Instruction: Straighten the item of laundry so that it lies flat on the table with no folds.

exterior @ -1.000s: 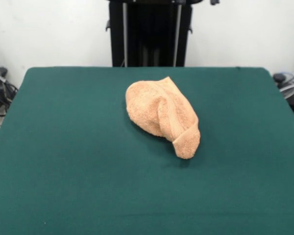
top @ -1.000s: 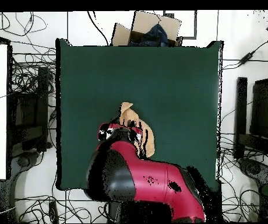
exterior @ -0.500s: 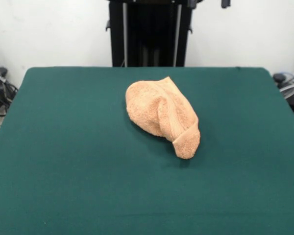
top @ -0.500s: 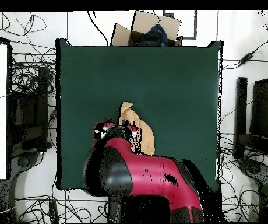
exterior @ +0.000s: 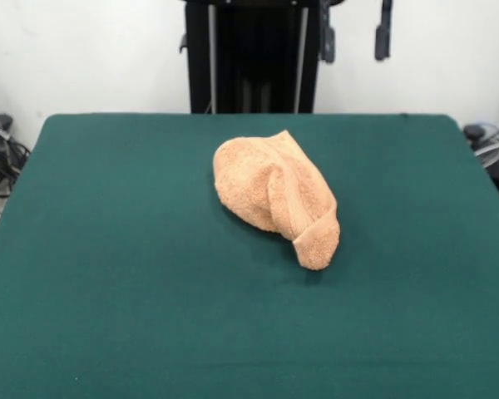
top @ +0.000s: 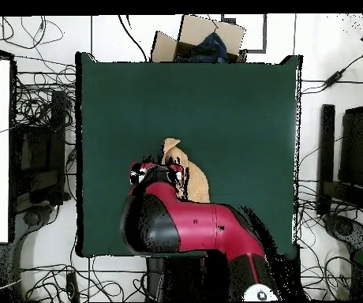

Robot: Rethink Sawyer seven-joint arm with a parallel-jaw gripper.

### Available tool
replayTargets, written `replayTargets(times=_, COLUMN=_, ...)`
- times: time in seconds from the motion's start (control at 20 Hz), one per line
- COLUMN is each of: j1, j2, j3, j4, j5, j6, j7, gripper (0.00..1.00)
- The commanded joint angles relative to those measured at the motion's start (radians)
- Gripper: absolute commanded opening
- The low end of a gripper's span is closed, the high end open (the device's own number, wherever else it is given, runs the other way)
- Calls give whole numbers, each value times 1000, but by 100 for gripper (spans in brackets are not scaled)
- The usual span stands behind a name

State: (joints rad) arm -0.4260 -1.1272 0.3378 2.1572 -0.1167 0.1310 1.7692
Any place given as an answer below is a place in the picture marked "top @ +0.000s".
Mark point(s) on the black power strip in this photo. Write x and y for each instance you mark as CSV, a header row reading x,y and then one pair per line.
x,y
72,285

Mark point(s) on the black power adapter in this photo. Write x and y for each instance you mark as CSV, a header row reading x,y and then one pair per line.
x,y
333,79

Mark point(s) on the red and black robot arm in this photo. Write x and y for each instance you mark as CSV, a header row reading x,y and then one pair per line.
x,y
194,221

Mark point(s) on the blue jeans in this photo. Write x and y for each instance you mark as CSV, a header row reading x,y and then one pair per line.
x,y
213,44

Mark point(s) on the black flat panel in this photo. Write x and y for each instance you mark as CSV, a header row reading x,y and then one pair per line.
x,y
356,148

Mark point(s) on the grey stand base with caster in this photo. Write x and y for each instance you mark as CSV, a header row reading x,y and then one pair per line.
x,y
342,227
31,218

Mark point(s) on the open cardboard box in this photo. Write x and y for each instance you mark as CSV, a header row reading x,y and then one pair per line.
x,y
197,30

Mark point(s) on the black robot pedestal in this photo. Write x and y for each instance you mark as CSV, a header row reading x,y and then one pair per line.
x,y
184,277

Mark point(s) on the orange terry towel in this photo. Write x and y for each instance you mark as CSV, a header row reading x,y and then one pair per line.
x,y
197,183

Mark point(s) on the black upright bar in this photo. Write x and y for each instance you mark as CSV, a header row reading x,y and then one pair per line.
x,y
326,142

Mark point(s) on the black rectangular frame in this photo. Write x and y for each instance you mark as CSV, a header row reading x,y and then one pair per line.
x,y
264,34

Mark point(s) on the dark green table cloth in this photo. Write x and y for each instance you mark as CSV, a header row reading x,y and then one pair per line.
x,y
121,126

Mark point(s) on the black chair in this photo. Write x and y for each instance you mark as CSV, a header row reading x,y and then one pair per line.
x,y
39,151

